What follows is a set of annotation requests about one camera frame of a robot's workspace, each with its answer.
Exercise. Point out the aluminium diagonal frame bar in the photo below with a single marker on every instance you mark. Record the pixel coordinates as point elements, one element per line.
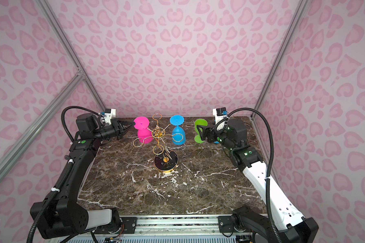
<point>8,161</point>

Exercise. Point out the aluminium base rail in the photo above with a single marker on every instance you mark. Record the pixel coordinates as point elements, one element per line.
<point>174,229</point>

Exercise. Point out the gold wire glass rack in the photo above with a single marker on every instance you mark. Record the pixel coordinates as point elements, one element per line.
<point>165,159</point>

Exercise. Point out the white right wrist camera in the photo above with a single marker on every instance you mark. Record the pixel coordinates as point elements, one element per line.
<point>220,114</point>

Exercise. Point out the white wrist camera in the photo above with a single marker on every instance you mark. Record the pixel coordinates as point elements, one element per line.
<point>107,116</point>
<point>220,114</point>

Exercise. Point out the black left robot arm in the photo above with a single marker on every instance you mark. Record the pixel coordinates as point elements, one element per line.
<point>59,214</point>

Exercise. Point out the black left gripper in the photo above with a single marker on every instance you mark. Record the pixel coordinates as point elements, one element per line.
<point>117,128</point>

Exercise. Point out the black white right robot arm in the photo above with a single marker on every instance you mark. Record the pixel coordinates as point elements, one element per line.
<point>284,222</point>

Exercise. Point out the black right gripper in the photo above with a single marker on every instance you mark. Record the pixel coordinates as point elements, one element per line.
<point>212,130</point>

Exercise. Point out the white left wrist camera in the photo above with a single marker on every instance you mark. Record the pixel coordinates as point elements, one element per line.
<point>107,116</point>

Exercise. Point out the green wine glass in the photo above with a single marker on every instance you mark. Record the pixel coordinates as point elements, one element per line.
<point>199,124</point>

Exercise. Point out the magenta plastic wine glass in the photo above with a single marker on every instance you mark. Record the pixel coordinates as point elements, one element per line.
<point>143,132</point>

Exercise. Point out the blue wine glass back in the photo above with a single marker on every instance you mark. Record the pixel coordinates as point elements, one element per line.
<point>178,133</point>

